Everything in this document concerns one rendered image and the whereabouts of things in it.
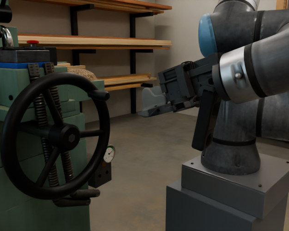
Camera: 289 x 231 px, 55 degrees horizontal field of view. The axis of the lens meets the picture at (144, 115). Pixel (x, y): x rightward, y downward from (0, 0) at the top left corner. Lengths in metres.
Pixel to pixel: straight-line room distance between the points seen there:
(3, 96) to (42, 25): 2.89
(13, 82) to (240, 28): 0.48
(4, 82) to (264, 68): 0.55
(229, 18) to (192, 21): 3.74
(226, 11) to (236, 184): 0.48
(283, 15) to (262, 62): 0.14
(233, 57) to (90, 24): 3.53
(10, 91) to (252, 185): 0.67
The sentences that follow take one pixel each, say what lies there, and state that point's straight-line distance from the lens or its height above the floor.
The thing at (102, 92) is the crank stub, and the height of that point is 0.91.
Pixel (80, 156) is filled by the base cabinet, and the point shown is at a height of 0.66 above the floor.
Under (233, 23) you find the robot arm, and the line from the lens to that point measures 0.57.
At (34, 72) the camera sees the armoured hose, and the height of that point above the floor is 0.95.
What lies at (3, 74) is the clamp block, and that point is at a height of 0.95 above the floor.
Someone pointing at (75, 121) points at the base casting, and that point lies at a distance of 0.91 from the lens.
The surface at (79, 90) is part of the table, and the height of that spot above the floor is 0.87.
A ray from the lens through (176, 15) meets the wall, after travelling 4.50.
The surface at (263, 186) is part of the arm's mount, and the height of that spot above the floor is 0.63.
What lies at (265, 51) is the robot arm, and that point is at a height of 1.00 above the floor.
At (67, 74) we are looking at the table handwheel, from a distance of 0.64.
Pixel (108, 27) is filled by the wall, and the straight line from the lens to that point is 4.12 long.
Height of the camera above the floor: 1.00
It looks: 13 degrees down
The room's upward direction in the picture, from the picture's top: straight up
